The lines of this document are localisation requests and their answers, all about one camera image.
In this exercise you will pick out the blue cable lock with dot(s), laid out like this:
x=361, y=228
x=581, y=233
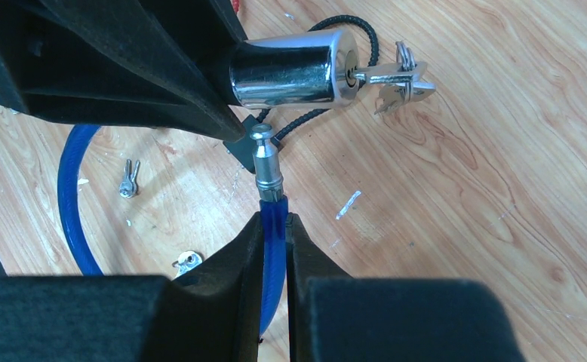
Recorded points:
x=273, y=209

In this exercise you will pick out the blue lock keys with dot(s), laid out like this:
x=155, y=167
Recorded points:
x=400, y=82

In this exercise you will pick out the red lock keys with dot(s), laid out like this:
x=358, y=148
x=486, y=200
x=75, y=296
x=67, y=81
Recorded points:
x=187, y=261

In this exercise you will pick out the black cable lock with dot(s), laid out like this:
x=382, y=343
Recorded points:
x=313, y=71

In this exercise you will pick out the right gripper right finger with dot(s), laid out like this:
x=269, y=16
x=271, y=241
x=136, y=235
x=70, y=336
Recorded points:
x=336, y=317

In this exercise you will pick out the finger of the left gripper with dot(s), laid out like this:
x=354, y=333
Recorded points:
x=207, y=32
x=109, y=63

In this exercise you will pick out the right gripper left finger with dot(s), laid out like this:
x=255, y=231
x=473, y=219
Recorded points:
x=211, y=313

